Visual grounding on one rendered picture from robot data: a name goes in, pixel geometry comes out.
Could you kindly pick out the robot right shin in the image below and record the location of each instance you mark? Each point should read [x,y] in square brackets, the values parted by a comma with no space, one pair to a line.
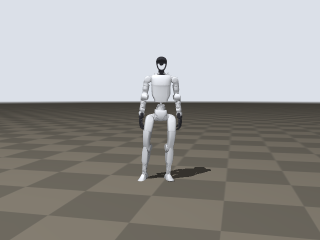
[145,160]

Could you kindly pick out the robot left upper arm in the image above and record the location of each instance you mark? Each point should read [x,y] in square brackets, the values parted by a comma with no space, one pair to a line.
[175,85]

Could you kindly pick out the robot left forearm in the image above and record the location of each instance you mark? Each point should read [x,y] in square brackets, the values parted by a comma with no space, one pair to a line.
[178,106]

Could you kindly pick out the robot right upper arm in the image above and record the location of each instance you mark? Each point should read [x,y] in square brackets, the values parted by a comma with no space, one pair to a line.
[145,89]

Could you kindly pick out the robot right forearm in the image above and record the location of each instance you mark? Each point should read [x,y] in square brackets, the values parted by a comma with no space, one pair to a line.
[142,106]

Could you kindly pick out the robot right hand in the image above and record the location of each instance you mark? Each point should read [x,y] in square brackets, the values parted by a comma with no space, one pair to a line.
[141,120]

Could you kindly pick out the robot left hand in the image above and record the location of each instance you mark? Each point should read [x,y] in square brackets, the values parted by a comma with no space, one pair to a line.
[179,121]

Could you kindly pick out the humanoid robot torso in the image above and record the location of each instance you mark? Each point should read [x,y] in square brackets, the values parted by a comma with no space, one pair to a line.
[161,90]

